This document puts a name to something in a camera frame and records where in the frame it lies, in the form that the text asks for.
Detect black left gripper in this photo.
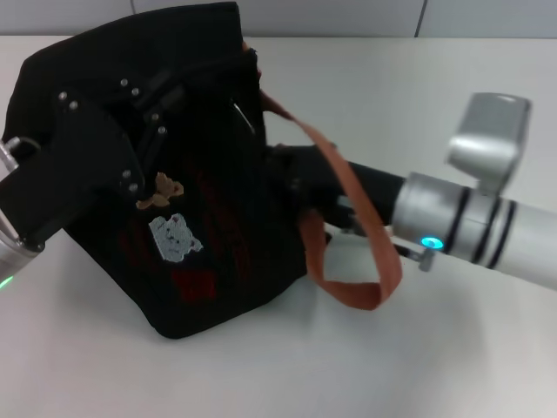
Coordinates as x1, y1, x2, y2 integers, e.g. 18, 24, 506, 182
0, 69, 186, 252

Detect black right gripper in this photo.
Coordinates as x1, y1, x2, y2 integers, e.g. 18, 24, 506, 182
263, 143, 406, 230

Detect black food bag brown straps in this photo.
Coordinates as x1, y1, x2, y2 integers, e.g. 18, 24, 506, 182
2, 2, 404, 340

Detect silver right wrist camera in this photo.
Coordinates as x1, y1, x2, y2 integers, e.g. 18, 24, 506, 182
443, 91, 533, 193

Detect silver left cable connector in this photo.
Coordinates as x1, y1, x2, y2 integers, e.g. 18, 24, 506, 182
0, 137, 43, 173

